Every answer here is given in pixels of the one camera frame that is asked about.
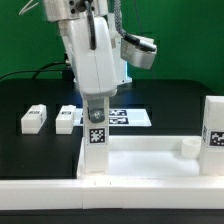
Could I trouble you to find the braided grey gripper cable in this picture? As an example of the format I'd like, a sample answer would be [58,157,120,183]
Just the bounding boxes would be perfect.
[113,0,157,53]

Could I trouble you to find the white desk top tray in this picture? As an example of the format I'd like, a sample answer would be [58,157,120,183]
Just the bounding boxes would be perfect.
[77,136,224,182]

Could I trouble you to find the white front guide rail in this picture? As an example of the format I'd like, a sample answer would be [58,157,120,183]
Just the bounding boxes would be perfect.
[0,177,224,210]

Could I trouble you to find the fiducial marker sheet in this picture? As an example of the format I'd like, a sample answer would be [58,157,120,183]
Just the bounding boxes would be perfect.
[73,108,153,128]

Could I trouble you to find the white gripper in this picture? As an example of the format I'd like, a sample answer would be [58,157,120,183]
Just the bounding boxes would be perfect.
[58,17,117,123]

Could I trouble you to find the black cable on table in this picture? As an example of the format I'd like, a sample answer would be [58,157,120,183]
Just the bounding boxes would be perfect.
[0,61,73,84]

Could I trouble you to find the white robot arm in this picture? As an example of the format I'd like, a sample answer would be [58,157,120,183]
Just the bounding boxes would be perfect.
[42,0,117,123]

